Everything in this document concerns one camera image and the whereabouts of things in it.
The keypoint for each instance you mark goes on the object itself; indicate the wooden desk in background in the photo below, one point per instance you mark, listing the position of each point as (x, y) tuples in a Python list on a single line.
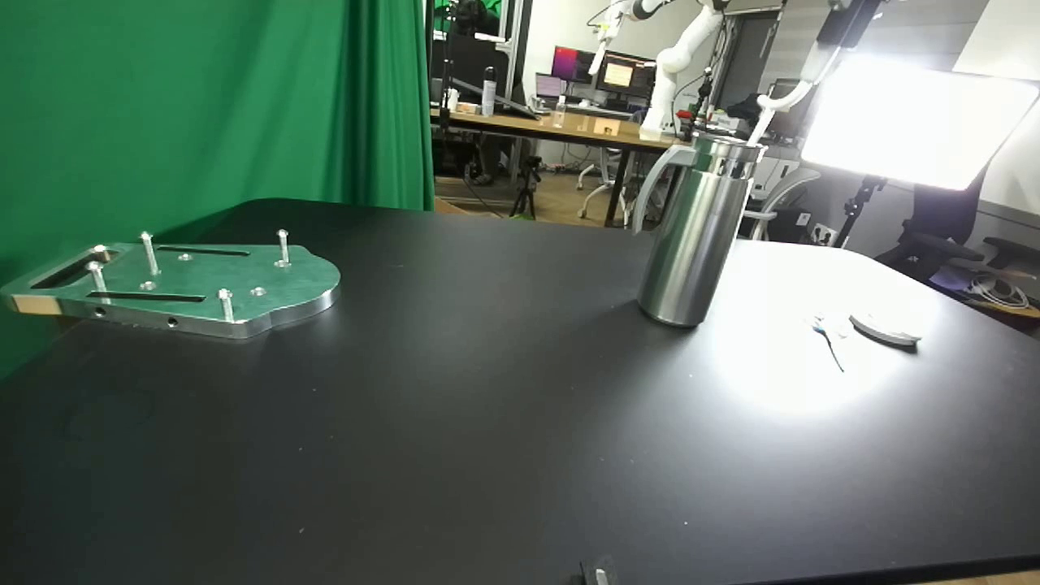
[(562, 128)]

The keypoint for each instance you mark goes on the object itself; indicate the stainless steel thermos flask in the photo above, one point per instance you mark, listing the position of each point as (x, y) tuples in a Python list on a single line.
[(701, 224)]

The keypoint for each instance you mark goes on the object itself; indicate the bright softbox light panel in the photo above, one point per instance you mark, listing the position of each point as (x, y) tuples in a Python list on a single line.
[(913, 124)]

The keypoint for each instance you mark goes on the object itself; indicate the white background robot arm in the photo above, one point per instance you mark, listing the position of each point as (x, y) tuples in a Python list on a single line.
[(672, 59)]

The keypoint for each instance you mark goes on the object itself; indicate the white bottle brush handle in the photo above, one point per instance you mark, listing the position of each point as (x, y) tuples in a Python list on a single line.
[(815, 74)]

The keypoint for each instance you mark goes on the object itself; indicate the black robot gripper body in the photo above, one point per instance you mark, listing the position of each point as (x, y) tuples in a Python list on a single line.
[(847, 24)]

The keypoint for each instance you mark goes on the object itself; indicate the white round flask lid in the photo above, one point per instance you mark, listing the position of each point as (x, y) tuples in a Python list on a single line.
[(886, 335)]

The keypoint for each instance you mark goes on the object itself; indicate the metal mounting plate with bolts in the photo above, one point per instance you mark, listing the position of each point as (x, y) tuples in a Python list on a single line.
[(219, 292)]

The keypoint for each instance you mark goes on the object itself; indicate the computer monitor in background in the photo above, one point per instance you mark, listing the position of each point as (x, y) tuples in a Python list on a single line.
[(620, 74)]

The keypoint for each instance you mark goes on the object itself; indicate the green backdrop curtain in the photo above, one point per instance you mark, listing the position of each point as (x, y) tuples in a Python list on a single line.
[(143, 115)]

